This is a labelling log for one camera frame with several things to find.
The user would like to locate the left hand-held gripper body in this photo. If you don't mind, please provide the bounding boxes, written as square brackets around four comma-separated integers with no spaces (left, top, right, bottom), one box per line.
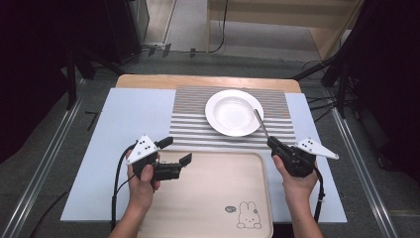
[125,134,183,182]

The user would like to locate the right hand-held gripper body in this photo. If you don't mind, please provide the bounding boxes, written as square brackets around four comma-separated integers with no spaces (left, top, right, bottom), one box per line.
[276,138,340,179]

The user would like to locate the beige tray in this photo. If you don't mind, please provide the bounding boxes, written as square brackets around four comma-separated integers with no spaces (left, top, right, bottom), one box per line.
[137,150,274,238]

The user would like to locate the white plate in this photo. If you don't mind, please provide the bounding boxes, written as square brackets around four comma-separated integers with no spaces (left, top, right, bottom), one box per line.
[204,89,264,138]

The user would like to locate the person's right hand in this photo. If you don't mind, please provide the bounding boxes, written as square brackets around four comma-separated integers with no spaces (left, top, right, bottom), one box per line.
[271,154,320,201]

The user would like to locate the person's left hand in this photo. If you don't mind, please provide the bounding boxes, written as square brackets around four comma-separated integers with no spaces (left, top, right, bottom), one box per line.
[127,150,161,213]

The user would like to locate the striped placemat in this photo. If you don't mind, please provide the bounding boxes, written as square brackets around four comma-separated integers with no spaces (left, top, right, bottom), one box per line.
[166,86,299,152]

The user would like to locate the light blue table mat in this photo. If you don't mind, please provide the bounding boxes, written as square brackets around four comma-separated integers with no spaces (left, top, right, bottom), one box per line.
[59,87,348,223]

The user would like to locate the wooden table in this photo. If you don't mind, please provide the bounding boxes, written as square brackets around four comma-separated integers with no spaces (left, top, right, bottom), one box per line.
[115,73,302,94]

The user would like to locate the black metal stand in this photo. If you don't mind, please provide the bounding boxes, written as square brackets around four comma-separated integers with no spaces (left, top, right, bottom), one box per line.
[336,56,352,119]
[64,49,79,111]

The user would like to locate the black cabinet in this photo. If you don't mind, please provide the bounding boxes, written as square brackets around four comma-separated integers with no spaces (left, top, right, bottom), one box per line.
[104,0,151,64]

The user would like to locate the wooden platform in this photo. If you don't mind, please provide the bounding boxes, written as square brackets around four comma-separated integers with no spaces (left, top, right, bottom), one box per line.
[207,0,365,61]

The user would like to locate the black curtain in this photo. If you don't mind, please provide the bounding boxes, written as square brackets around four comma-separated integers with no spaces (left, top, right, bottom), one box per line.
[343,0,420,181]
[0,0,110,165]

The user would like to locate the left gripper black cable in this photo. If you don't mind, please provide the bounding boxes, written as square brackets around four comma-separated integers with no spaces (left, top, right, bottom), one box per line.
[110,143,138,232]

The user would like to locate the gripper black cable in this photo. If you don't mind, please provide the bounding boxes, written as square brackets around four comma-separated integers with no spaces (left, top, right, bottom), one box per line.
[110,143,138,232]
[312,167,327,223]

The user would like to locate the thin black cable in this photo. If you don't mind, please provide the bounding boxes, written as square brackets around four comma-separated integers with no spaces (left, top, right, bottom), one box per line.
[113,174,137,200]

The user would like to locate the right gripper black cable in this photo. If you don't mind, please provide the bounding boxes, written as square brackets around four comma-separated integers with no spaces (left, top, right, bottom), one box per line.
[312,167,327,223]

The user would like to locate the bundle of floor cables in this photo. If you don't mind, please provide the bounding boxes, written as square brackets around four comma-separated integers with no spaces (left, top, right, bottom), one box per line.
[305,93,343,124]

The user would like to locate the metal floor rail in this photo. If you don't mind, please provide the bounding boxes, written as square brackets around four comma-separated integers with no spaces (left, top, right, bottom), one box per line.
[0,98,83,238]
[331,108,401,238]

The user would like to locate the black floor cable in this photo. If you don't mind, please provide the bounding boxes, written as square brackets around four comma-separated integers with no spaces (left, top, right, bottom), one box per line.
[28,190,69,238]

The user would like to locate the black hanging cable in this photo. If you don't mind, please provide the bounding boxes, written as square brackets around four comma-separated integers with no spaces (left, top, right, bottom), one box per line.
[189,0,230,55]

